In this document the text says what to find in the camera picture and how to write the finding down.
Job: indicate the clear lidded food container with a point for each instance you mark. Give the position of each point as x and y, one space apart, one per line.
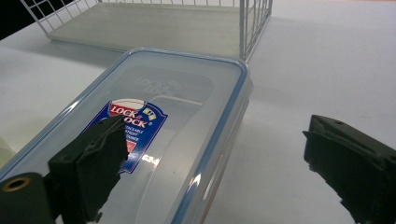
186 93

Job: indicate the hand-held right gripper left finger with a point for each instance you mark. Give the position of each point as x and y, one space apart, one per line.
87 168

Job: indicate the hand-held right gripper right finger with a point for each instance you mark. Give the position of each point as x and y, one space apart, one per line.
355 165

